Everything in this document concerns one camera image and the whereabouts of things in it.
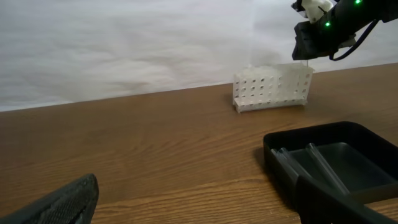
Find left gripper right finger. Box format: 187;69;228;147
294;175;398;224

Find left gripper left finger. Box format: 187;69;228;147
0;173;100;224

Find white test tube rack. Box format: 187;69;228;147
232;62;315;114

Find black tray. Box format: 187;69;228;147
262;121;398;213

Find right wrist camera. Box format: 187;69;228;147
302;0;334;24

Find black cable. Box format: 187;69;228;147
328;19;381;62

